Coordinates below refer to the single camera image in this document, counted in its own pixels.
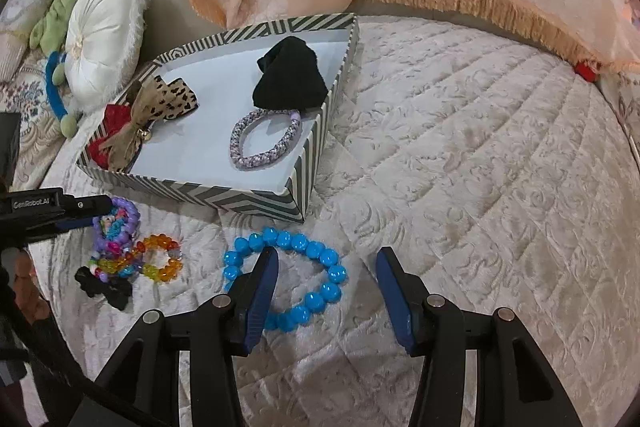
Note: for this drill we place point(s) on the black velvet pouch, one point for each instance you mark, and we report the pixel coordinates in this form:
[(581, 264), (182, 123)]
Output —
[(290, 78)]

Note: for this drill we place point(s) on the quilted beige bedspread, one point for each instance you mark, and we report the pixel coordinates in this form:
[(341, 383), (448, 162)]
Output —
[(498, 176)]

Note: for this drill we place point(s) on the green blue plush toy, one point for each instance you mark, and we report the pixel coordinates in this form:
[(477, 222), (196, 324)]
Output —
[(49, 35)]

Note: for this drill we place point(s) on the black scrunchie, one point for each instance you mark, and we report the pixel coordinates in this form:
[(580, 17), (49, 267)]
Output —
[(117, 292)]

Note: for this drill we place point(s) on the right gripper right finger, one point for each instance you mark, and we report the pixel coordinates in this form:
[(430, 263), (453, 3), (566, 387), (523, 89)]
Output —
[(404, 296)]

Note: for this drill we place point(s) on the round white satin pillow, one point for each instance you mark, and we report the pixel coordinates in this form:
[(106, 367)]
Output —
[(102, 48)]

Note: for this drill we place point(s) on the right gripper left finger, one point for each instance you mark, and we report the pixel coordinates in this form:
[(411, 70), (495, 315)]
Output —
[(251, 295)]

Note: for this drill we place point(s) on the person left hand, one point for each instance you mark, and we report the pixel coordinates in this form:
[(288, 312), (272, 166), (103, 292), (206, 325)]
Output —
[(27, 294)]

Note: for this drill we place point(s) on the leopard print ribbon bow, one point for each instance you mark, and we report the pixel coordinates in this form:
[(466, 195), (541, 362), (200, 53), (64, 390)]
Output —
[(156, 100)]

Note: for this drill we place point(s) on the embroidered floral cushion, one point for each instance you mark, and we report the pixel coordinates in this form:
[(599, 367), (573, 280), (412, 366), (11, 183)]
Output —
[(41, 137)]

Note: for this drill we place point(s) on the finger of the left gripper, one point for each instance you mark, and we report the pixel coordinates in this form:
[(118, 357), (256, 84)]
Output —
[(50, 208)]

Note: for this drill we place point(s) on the red tassel ornament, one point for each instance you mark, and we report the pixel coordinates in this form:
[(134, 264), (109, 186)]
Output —
[(588, 70)]

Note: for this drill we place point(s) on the red satin bow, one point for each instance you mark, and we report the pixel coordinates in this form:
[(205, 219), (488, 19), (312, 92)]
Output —
[(115, 117)]

